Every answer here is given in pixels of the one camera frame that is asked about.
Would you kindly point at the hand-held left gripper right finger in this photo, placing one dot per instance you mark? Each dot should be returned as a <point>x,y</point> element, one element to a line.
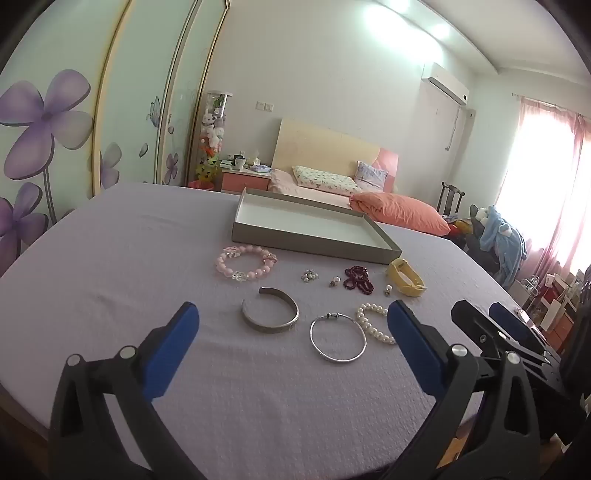
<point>415,350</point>

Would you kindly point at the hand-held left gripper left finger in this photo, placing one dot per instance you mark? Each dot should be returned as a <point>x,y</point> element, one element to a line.
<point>171,350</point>

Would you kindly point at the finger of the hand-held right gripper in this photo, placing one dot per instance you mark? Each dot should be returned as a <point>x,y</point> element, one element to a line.
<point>468,319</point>
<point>510,321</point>

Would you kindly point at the yellow wrist watch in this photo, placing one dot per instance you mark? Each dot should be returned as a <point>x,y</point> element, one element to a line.
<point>397,267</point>

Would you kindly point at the thin silver bangle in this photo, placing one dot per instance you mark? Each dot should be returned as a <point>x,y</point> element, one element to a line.
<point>331,316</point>

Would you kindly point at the wide silver cuff bangle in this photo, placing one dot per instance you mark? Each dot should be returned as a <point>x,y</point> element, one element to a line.
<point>270,326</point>

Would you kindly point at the grey cardboard tray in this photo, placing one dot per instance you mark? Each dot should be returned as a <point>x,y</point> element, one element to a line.
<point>304,221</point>

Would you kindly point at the black office chair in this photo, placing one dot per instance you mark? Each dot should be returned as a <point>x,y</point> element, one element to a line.
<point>480,251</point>

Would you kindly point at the blue plush robe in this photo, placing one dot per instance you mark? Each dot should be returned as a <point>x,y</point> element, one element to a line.
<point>503,235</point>

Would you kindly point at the colourful clothes pile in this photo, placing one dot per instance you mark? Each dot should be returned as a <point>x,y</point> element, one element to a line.
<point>460,227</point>

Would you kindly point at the dark wooden chair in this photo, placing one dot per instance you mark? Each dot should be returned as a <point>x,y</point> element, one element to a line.
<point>451,196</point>

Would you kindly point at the orange folded duvet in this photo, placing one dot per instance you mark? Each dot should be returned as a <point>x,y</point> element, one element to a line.
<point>401,212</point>

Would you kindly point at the silver cluster earrings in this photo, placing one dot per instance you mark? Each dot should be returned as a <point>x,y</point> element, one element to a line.
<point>310,275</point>

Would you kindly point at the pink curtain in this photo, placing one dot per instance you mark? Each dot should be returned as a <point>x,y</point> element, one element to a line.
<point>545,184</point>

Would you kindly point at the purple printed pillow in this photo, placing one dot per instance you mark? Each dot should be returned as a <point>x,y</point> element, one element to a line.
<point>371,175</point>

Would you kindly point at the pink and white nightstand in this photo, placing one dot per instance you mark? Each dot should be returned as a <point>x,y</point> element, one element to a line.
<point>242,181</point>

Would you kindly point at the white printed pillow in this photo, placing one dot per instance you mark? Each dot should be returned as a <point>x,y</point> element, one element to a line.
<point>323,179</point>

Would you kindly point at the white mug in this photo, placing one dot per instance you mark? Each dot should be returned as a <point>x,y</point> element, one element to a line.
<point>240,163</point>

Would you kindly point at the bed with pink sheet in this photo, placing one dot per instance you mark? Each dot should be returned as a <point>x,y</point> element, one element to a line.
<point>281,181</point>

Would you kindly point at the blue cloth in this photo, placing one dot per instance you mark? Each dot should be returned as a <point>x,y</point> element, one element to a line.
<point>260,167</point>

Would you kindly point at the clear plush toy display tube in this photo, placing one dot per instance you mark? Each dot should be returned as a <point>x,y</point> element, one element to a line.
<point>213,134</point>

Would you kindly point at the cream and pink headboard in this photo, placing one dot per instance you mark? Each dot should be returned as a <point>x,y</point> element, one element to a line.
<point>323,147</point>

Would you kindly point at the white air conditioner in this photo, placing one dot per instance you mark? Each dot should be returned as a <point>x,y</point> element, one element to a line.
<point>445,83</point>

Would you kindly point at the flower printed wardrobe doors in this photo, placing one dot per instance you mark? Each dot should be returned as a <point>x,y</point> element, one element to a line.
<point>60,115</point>

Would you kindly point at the wall switch plate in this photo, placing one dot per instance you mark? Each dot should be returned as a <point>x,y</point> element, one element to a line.
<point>265,106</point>

